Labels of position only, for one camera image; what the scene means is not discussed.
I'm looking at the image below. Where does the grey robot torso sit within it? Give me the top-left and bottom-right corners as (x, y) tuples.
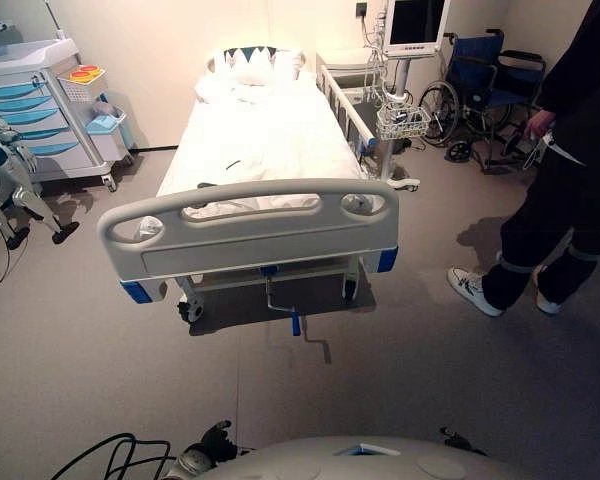
(207, 435), (537, 480)

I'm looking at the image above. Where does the white hospital bed frame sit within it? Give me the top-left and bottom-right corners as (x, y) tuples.
(97, 47), (400, 337)

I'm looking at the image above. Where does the waste bin with blue lid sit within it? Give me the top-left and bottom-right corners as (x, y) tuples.
(85, 103), (130, 162)

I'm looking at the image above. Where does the grey bed footboard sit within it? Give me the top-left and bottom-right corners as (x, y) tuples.
(97, 178), (400, 304)

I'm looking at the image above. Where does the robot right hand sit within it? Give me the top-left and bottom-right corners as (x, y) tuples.
(439, 426), (488, 456)

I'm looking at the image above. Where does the white bedside cabinet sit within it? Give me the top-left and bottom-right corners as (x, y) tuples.
(323, 47), (377, 102)

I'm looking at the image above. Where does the white monitor stand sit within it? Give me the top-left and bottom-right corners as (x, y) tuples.
(378, 54), (422, 192)

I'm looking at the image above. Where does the white handheld device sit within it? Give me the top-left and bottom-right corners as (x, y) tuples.
(521, 128), (587, 170)

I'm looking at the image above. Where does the white shoe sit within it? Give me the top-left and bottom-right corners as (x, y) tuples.
(531, 264), (564, 316)
(447, 266), (504, 318)

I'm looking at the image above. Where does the person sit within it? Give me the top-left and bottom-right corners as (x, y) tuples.
(447, 0), (600, 318)

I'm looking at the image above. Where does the white bed side rail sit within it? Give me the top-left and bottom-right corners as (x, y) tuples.
(315, 52), (379, 151)

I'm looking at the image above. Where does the white wire basket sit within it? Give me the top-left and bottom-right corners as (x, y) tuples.
(375, 101), (432, 142)

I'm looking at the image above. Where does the white basket with yellow label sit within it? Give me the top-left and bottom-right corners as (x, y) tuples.
(56, 64), (109, 104)

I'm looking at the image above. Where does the silver humanoid robot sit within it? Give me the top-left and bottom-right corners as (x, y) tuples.
(0, 99), (81, 251)

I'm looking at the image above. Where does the bed crank with blue grip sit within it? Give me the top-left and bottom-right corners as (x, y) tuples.
(263, 267), (304, 338)

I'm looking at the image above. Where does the person's hand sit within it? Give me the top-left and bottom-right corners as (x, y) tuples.
(523, 109), (558, 144)

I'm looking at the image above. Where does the white patient monitor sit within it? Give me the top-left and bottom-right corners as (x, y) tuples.
(381, 0), (453, 59)

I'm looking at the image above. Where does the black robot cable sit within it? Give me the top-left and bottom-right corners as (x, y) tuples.
(49, 431), (179, 480)

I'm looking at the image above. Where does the white bed sheet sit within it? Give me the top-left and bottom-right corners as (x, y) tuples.
(157, 68), (377, 222)

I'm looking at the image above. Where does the medical cart with blue drawers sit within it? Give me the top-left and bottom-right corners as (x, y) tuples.
(0, 37), (136, 194)

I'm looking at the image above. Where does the metal drip pole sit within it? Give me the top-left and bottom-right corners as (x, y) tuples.
(43, 0), (69, 42)

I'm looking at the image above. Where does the blue wheelchair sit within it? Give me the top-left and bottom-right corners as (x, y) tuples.
(418, 28), (549, 174)

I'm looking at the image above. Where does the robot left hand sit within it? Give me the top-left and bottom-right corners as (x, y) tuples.
(191, 419), (242, 468)

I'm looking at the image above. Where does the white pillow with teal triangles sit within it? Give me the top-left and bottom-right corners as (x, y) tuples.
(223, 47), (307, 90)

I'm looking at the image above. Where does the monitor cable bundle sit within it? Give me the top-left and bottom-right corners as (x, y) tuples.
(361, 13), (387, 107)

